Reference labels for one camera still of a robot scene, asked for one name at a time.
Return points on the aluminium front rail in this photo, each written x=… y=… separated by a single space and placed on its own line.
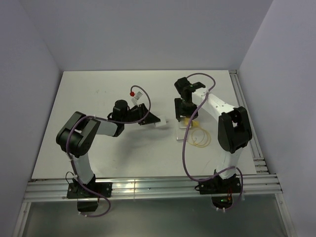
x=147 y=188

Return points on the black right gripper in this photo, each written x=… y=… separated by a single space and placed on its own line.
x=178 y=109

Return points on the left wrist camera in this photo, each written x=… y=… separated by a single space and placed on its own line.
x=135 y=97

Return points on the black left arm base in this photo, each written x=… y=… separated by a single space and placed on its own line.
x=76 y=191

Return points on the white cube socket adapter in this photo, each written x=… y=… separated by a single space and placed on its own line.
x=181 y=123

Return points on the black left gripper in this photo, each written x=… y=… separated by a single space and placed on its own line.
x=142 y=111

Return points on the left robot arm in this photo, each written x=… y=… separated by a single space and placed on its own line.
x=77 y=135

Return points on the white USB charger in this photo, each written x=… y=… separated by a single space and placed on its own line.
x=180 y=134
x=162 y=122

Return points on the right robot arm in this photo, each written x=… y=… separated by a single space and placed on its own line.
x=234 y=130

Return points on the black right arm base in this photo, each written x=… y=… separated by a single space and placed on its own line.
x=218 y=185

